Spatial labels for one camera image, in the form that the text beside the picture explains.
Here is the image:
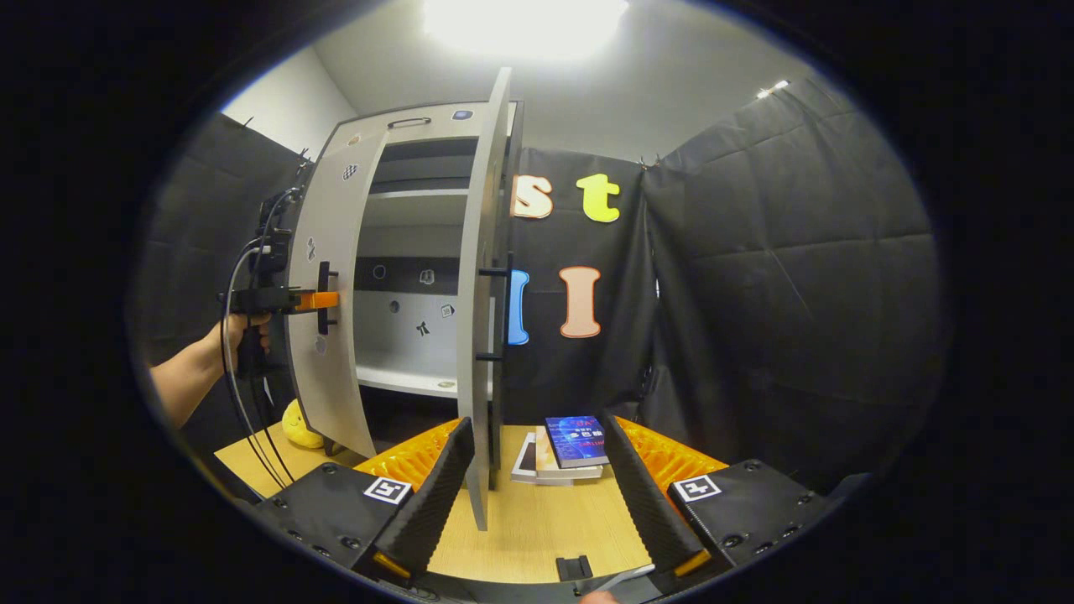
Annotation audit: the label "grey double-door shoe cabinet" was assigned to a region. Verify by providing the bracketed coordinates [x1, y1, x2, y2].
[285, 101, 526, 461]

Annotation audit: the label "grey cabinet door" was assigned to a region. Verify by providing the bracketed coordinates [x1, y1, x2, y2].
[285, 130, 392, 459]
[457, 67, 515, 532]

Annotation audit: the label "large ceiling light panel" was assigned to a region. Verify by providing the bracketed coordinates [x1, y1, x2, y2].
[422, 0, 630, 61]

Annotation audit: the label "white cabinet shelf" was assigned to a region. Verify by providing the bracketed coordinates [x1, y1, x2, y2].
[356, 364, 494, 401]
[368, 187, 471, 200]

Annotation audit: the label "black door handle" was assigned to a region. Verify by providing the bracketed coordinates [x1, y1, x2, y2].
[315, 261, 340, 336]
[476, 250, 515, 362]

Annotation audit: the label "black and white cables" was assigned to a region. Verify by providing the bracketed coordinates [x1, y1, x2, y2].
[219, 190, 301, 490]

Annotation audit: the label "black backdrop cloth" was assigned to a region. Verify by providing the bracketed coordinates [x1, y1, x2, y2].
[130, 75, 945, 497]

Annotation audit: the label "white book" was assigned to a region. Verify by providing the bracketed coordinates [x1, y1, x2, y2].
[534, 426, 605, 482]

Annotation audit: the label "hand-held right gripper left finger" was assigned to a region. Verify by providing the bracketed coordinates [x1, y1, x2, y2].
[252, 417, 477, 586]

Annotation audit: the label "yellow plush toy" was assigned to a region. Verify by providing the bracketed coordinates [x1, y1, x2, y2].
[281, 398, 326, 450]

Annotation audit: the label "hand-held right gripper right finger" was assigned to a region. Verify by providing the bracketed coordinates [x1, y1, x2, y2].
[599, 413, 842, 581]

